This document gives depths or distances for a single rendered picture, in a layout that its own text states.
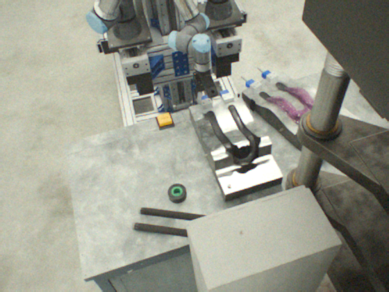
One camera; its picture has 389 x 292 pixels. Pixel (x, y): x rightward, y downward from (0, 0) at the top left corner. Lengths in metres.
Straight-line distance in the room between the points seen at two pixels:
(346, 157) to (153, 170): 1.05
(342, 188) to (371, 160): 0.26
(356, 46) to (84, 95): 2.92
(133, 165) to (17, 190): 1.34
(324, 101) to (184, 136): 1.10
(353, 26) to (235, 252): 0.49
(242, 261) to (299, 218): 0.16
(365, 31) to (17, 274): 2.40
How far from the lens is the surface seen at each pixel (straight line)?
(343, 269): 1.36
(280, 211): 0.91
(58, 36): 4.14
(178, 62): 2.24
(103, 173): 1.84
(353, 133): 0.99
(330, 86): 0.86
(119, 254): 1.63
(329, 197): 1.17
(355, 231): 1.13
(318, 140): 0.95
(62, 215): 2.76
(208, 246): 0.87
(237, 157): 1.71
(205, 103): 1.86
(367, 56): 0.65
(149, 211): 1.65
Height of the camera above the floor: 2.27
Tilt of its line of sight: 52 degrees down
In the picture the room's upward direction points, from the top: 6 degrees counter-clockwise
